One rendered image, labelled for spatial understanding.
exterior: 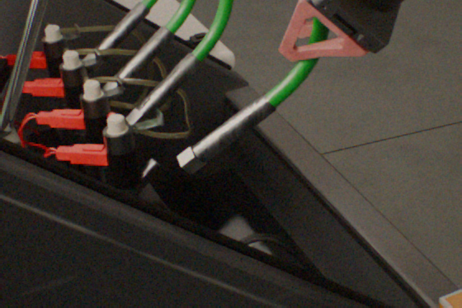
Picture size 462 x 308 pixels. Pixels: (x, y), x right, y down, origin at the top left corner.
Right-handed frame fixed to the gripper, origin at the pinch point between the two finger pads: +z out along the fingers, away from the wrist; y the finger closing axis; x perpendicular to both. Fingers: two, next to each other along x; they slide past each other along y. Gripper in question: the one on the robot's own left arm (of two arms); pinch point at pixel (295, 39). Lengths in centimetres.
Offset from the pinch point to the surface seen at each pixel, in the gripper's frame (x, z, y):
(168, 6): 0, 53, -50
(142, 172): -0.1, 22.7, 2.5
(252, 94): 13, 38, -31
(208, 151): 0.7, 10.1, 6.5
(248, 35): 59, 190, -211
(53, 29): -13.9, 33.6, -14.9
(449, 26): 111, 141, -230
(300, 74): 1.9, 0.9, 2.1
